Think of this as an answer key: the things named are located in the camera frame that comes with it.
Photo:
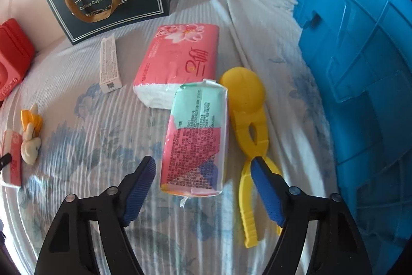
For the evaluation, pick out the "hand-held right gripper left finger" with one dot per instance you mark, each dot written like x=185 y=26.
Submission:
x=138 y=194

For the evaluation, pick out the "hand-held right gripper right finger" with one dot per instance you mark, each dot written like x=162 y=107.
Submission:
x=267 y=194

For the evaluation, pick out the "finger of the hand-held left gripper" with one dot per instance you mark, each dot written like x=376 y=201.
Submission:
x=4 y=162

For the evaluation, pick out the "red white packet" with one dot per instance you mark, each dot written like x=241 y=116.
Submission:
x=14 y=146

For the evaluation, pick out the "green pink wipes pack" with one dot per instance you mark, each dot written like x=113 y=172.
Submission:
x=193 y=139

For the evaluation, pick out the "pink tissue pack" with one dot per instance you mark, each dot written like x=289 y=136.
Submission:
x=173 y=59

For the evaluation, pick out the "blue plastic crate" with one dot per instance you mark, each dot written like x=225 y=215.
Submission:
x=354 y=36

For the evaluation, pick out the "small cream orange plush toy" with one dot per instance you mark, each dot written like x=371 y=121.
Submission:
x=30 y=143

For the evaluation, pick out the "striped floral bedsheet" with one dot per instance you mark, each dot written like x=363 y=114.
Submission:
x=80 y=120

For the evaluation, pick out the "red bear-shaped case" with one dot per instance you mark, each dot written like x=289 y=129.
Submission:
x=14 y=56

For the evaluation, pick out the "yellow snowball maker clip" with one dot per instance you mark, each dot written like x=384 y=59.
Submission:
x=241 y=88

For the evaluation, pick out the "white slim box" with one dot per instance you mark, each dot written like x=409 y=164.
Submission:
x=109 y=65

